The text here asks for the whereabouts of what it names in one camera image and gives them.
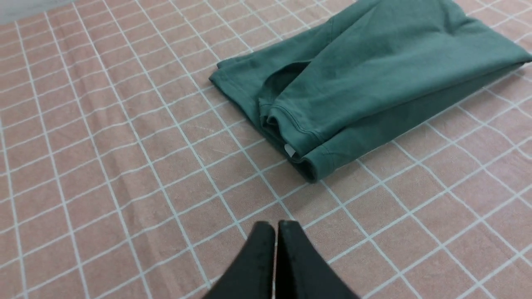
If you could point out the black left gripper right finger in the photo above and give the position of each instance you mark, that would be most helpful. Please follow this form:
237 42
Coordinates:
301 272

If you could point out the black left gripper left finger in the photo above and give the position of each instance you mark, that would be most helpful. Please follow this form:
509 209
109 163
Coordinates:
250 275

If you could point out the green long-sleeve top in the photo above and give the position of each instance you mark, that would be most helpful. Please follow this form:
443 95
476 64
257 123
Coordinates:
372 72

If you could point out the pink checkered tablecloth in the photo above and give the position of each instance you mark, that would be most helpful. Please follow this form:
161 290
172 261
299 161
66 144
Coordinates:
125 175

